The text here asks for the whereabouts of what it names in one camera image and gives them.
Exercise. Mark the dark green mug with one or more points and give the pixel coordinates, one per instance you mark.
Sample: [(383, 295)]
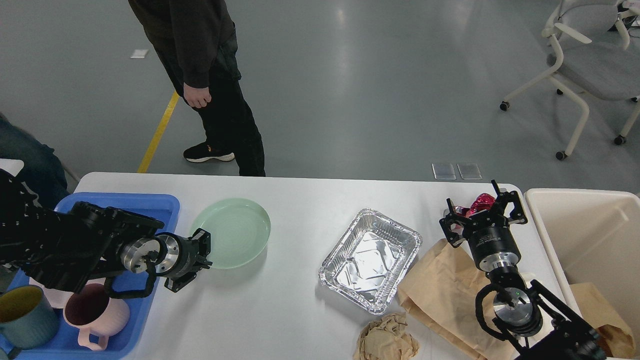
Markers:
[(27, 320)]

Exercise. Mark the floor outlet plate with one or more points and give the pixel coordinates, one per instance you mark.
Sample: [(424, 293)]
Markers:
[(444, 171), (469, 171)]

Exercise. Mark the beige plastic bin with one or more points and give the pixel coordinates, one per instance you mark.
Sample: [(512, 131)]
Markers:
[(592, 236)]

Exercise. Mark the standing person in black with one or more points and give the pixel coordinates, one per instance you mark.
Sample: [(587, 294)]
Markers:
[(196, 42)]

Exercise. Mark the brown paper bag in bin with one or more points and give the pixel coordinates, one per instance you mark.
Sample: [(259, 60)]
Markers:
[(615, 335)]

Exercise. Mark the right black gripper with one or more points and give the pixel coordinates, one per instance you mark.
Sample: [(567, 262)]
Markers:
[(491, 243)]

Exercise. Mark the right floor outlet plate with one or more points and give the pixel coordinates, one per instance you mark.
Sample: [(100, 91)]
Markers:
[(469, 171)]

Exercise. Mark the white grey office chair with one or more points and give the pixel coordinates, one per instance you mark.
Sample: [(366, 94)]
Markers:
[(590, 50)]

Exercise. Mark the red foil wrapper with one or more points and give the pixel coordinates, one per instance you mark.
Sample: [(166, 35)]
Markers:
[(482, 203)]

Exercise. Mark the crumpled brown paper ball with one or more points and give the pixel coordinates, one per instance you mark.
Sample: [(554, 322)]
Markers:
[(386, 339)]

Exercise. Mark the aluminium foil tray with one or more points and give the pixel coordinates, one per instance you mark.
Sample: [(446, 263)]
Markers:
[(370, 260)]

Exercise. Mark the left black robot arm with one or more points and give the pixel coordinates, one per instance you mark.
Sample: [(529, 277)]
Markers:
[(63, 251)]

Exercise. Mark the green plate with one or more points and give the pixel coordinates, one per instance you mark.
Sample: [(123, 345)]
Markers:
[(239, 231)]

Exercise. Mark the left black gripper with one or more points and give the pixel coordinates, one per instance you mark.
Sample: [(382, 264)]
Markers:
[(184, 258)]

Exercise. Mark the left floor outlet plate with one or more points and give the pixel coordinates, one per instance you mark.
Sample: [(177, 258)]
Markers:
[(444, 171)]

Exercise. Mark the standing person's left hand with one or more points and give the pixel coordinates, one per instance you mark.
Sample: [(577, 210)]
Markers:
[(197, 98)]

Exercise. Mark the pink mug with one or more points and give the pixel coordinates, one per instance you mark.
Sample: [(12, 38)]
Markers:
[(96, 316)]

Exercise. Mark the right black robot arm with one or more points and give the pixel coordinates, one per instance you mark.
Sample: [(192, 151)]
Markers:
[(528, 315)]

